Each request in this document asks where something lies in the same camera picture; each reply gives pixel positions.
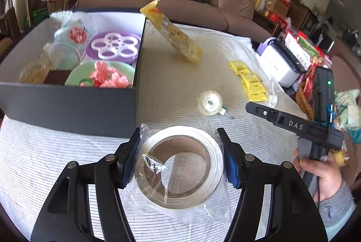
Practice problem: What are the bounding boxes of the green bag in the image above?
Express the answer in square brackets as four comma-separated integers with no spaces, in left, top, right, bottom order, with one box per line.
[30,9,52,19]

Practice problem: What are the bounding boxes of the person's right hand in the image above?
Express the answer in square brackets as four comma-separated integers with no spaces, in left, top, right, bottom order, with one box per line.
[293,148,344,202]

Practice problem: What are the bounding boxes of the purple flower-shaped mat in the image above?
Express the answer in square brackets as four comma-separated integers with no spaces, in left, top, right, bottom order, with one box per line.
[85,31,142,64]

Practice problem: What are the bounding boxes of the yellow sachet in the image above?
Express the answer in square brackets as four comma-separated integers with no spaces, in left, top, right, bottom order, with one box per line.
[245,89,268,102]
[240,74,266,91]
[228,60,251,75]

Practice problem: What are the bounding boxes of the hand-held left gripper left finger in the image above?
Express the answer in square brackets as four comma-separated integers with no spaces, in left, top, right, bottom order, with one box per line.
[30,126,141,242]

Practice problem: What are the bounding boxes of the black remote control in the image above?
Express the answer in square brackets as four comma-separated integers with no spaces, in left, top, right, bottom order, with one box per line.
[273,40,307,74]

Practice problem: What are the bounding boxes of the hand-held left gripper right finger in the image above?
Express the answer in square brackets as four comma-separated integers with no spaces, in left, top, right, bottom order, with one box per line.
[217,127,329,242]

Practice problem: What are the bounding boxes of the white tape roll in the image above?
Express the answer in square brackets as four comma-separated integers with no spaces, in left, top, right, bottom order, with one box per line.
[120,121,232,224]

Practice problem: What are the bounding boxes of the white and purple appliance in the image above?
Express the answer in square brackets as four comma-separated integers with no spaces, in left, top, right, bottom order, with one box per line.
[256,37,302,88]

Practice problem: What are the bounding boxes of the green round mat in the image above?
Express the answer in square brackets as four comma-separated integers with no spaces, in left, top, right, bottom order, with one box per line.
[65,60,135,88]

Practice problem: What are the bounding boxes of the person's right forearm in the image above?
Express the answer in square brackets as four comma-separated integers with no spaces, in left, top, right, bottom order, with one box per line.
[316,181,358,233]

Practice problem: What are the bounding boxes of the yellow snack bag clear window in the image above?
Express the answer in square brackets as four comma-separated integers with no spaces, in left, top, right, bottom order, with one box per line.
[140,0,204,63]

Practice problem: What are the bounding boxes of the desktop with striped white cloth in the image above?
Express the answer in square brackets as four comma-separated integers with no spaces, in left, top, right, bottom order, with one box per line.
[0,23,311,242]

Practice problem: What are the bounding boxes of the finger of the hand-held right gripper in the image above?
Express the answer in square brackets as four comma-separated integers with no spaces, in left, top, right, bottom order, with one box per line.
[245,102,282,126]

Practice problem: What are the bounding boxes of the small brown box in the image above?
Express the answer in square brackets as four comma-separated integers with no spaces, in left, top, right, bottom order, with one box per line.
[44,70,71,85]

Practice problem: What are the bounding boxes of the white perforated flower trivet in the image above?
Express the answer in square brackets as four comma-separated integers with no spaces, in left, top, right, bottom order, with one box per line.
[91,32,141,60]

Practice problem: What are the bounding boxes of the clear plastic cups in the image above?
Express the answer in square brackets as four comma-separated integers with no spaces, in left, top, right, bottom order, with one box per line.
[49,26,91,68]

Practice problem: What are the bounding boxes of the clear bag of beige snacks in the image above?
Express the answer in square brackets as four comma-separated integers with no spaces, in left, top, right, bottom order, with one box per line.
[18,43,55,83]

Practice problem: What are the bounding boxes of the small clear tape roll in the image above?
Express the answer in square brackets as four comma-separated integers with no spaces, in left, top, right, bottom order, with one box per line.
[197,91,234,120]

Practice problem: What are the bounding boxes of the wicker basket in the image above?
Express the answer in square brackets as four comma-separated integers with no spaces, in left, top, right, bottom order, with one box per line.
[295,81,315,121]

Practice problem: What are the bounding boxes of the dark box with white interior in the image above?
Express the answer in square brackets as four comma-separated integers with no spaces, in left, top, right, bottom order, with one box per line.
[0,8,147,139]

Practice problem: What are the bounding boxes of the white lace item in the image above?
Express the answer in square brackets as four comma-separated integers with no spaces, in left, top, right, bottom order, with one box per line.
[50,10,74,23]

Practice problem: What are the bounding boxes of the green floral cloth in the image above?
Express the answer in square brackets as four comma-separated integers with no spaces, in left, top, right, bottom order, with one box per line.
[334,89,361,144]

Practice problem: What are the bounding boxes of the pink flower ornament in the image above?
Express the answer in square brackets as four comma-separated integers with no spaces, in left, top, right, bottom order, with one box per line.
[88,61,133,88]

